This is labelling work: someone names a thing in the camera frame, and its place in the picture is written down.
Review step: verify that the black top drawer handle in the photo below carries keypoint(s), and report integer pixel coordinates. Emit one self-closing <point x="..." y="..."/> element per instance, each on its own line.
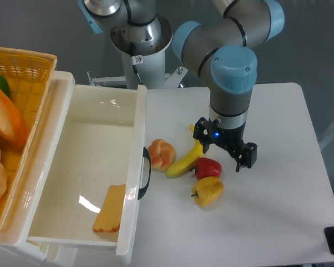
<point x="145" y="174"/>

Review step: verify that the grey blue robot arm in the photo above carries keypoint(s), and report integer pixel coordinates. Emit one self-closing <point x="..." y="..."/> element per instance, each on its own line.
<point x="220" y="56"/>

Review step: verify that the orange woven basket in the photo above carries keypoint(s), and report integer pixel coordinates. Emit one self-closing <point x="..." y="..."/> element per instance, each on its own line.
<point x="29" y="75"/>

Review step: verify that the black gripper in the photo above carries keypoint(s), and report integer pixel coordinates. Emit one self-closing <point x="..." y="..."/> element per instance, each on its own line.
<point x="208" y="132"/>

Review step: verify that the red bell pepper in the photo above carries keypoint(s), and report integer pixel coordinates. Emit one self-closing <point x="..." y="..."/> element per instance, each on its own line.
<point x="205" y="167"/>

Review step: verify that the knotted bread roll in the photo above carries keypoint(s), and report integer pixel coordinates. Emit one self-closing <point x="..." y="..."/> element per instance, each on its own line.
<point x="162" y="155"/>

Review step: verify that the white drawer cabinet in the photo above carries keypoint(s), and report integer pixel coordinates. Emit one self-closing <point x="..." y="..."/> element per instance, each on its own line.
<point x="15" y="247"/>

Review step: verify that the white drawer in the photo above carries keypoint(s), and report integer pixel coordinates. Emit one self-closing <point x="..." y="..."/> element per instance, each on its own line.
<point x="101" y="144"/>

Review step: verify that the orange cheese slice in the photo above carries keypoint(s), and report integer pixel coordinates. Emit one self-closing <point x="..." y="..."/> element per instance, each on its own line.
<point x="109" y="218"/>

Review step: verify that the green fruit in basket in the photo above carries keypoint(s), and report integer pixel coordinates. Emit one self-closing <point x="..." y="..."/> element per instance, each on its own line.
<point x="4" y="86"/>

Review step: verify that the orange baguette bread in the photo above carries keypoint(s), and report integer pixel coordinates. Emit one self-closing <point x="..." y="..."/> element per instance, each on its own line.
<point x="13" y="128"/>

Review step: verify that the yellow banana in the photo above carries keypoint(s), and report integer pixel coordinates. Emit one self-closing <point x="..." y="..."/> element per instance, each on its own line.
<point x="184" y="164"/>

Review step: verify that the yellow bell pepper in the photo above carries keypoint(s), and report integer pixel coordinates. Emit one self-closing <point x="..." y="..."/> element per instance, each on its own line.
<point x="207" y="190"/>

